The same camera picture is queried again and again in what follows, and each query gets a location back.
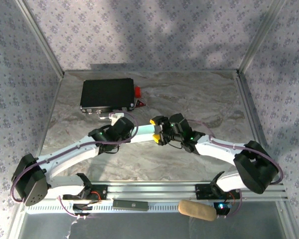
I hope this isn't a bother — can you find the black cable connector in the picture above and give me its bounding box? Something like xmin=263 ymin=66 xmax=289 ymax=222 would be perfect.
xmin=73 ymin=203 xmax=93 ymax=213

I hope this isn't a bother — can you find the black board with green light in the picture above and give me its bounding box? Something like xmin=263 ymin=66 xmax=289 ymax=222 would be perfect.
xmin=213 ymin=202 xmax=232 ymax=216

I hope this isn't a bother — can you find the light blue paper box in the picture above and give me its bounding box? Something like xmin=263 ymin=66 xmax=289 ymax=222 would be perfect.
xmin=133 ymin=123 xmax=162 ymax=144

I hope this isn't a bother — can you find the tan foam roll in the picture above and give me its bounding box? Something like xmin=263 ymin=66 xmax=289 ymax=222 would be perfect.
xmin=178 ymin=199 xmax=218 ymax=222

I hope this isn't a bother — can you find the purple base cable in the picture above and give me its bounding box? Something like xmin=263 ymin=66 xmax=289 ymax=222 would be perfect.
xmin=223 ymin=190 xmax=244 ymax=220
xmin=57 ymin=195 xmax=95 ymax=220

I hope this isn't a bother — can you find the white slotted cable duct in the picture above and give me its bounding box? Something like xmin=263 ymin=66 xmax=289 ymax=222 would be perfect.
xmin=24 ymin=201 xmax=219 ymax=215

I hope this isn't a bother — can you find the aluminium side rail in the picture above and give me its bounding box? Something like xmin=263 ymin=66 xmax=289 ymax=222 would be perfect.
xmin=235 ymin=69 xmax=287 ymax=185

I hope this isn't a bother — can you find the aluminium frame rail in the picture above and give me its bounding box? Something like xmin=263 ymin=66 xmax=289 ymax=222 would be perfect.
xmin=17 ymin=181 xmax=289 ymax=203

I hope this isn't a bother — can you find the aluminium corner post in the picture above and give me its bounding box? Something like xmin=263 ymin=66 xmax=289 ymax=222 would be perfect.
xmin=14 ymin=0 xmax=65 ymax=78
xmin=236 ymin=0 xmax=289 ymax=75

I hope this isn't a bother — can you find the black case with metal latches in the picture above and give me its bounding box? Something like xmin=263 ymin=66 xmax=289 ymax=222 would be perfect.
xmin=80 ymin=78 xmax=136 ymax=119

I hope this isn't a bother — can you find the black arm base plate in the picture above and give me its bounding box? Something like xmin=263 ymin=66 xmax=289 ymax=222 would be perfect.
xmin=88 ymin=184 xmax=108 ymax=201
xmin=195 ymin=183 xmax=215 ymax=200

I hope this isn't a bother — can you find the black rectangular device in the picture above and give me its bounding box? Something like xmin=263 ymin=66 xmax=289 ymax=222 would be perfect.
xmin=113 ymin=199 xmax=149 ymax=212

